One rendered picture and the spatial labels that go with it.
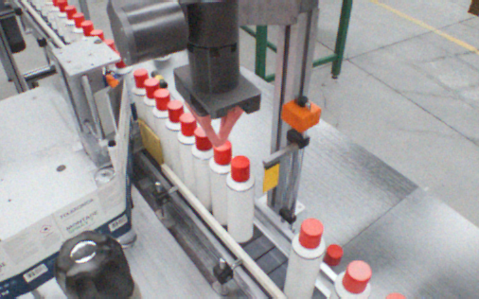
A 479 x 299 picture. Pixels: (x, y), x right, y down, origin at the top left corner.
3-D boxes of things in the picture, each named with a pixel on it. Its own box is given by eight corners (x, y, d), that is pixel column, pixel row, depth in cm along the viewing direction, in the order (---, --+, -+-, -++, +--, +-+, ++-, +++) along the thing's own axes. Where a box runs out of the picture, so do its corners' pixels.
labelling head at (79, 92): (79, 140, 101) (48, 52, 84) (123, 121, 107) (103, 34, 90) (99, 170, 93) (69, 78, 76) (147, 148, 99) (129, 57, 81)
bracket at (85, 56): (51, 53, 84) (50, 49, 83) (97, 38, 89) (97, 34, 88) (71, 79, 76) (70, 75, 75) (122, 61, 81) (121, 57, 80)
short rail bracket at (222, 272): (213, 290, 76) (210, 257, 68) (225, 282, 77) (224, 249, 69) (223, 303, 74) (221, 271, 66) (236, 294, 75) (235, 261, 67)
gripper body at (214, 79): (212, 125, 42) (207, 63, 37) (173, 81, 48) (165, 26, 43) (262, 106, 44) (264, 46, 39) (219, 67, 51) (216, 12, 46)
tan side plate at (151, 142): (142, 146, 97) (135, 117, 91) (145, 145, 98) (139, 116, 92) (162, 168, 91) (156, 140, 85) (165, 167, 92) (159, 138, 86)
